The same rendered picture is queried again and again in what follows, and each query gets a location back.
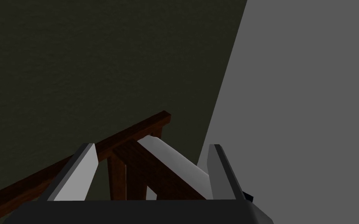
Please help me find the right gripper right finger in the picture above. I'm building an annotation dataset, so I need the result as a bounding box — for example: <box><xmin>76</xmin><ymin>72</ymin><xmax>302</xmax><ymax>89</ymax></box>
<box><xmin>206</xmin><ymin>143</ymin><xmax>246</xmax><ymax>200</ymax></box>

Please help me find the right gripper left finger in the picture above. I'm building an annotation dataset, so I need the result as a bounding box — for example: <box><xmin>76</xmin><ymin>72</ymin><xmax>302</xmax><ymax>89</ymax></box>
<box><xmin>46</xmin><ymin>143</ymin><xmax>99</xmax><ymax>201</ymax></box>

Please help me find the brown wooden bed frame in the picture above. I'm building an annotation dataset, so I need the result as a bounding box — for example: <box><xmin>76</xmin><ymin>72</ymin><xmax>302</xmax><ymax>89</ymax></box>
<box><xmin>0</xmin><ymin>110</ymin><xmax>214</xmax><ymax>224</ymax></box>

